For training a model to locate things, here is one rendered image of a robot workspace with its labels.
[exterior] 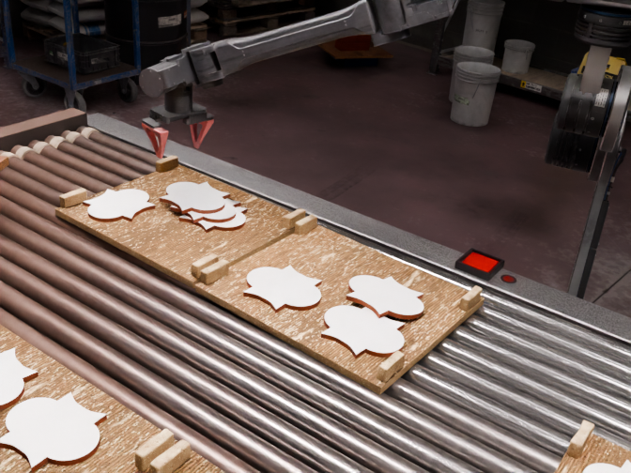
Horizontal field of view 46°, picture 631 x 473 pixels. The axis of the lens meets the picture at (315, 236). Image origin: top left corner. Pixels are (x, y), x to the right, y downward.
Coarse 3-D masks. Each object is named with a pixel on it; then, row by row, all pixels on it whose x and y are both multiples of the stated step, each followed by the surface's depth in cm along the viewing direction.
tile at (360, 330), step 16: (336, 320) 127; (352, 320) 127; (368, 320) 128; (384, 320) 128; (336, 336) 123; (352, 336) 123; (368, 336) 124; (384, 336) 124; (400, 336) 124; (352, 352) 120; (368, 352) 121; (384, 352) 120
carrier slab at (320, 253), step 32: (256, 256) 145; (288, 256) 146; (320, 256) 147; (352, 256) 148; (384, 256) 149; (224, 288) 135; (320, 288) 137; (416, 288) 140; (448, 288) 141; (256, 320) 127; (288, 320) 128; (320, 320) 128; (416, 320) 131; (448, 320) 131; (320, 352) 120; (416, 352) 122; (384, 384) 115
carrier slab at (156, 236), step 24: (240, 192) 170; (72, 216) 154; (144, 216) 156; (168, 216) 157; (264, 216) 161; (120, 240) 147; (144, 240) 147; (168, 240) 148; (192, 240) 149; (216, 240) 150; (240, 240) 150; (264, 240) 151; (168, 264) 140
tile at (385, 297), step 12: (360, 276) 139; (372, 276) 140; (348, 288) 136; (360, 288) 135; (372, 288) 135; (384, 288) 136; (396, 288) 137; (360, 300) 131; (372, 300) 131; (384, 300) 132; (396, 300) 133; (408, 300) 133; (420, 300) 134; (384, 312) 128; (396, 312) 129; (408, 312) 130; (420, 312) 130
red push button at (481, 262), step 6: (474, 252) 155; (468, 258) 153; (474, 258) 153; (480, 258) 153; (486, 258) 153; (468, 264) 151; (474, 264) 151; (480, 264) 151; (486, 264) 151; (492, 264) 152; (486, 270) 149
